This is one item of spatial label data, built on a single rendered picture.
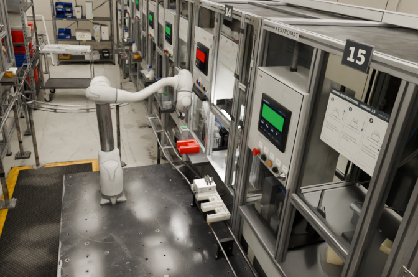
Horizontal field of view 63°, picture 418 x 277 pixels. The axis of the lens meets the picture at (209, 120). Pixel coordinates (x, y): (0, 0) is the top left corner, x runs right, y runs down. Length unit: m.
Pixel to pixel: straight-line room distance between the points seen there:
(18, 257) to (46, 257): 0.22
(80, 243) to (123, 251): 0.27
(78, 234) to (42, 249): 1.00
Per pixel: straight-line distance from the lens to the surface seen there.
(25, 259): 3.28
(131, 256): 2.17
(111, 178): 2.46
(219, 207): 2.18
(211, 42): 2.41
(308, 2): 2.82
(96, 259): 2.18
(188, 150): 2.67
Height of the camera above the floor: 2.22
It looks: 24 degrees down
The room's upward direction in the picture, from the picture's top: 5 degrees clockwise
